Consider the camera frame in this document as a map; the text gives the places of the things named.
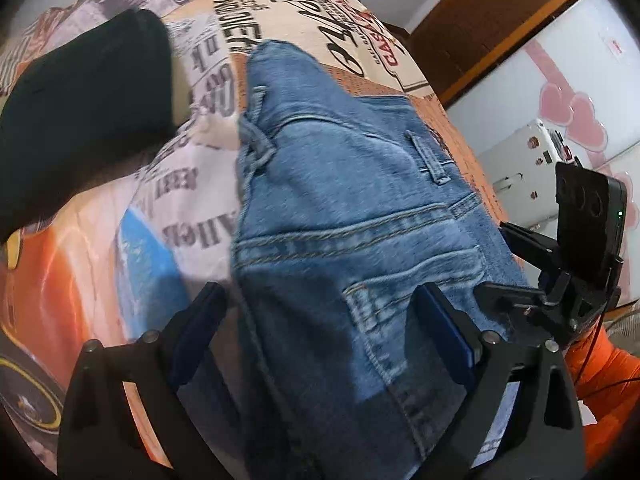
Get blue denim pants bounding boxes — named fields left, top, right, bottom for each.
left=230, top=40, right=532, bottom=480

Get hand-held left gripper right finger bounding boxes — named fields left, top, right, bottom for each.
left=417, top=282, right=586, bottom=480

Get white device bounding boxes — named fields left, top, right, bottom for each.
left=475, top=119, right=577, bottom=226

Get printed bedspread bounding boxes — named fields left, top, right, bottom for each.
left=0, top=0, right=507, bottom=480

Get black cloth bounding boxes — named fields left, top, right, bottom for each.
left=0, top=9, right=175, bottom=243

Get white wardrobe door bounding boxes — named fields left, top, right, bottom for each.
left=445, top=0, right=640, bottom=241

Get orange cloth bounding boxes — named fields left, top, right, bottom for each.
left=564, top=325, right=640, bottom=471

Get pink heart ribbon sticker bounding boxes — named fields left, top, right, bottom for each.
left=524, top=40, right=609, bottom=153

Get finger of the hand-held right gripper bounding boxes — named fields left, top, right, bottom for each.
left=499, top=221, right=558, bottom=273
left=472, top=281, right=547, bottom=313

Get black cable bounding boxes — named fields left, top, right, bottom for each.
left=574, top=255, right=640, bottom=391

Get wooden door frame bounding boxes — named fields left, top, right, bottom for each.
left=407, top=0, right=601, bottom=109

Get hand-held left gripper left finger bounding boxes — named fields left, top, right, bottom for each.
left=57, top=282, right=228, bottom=480

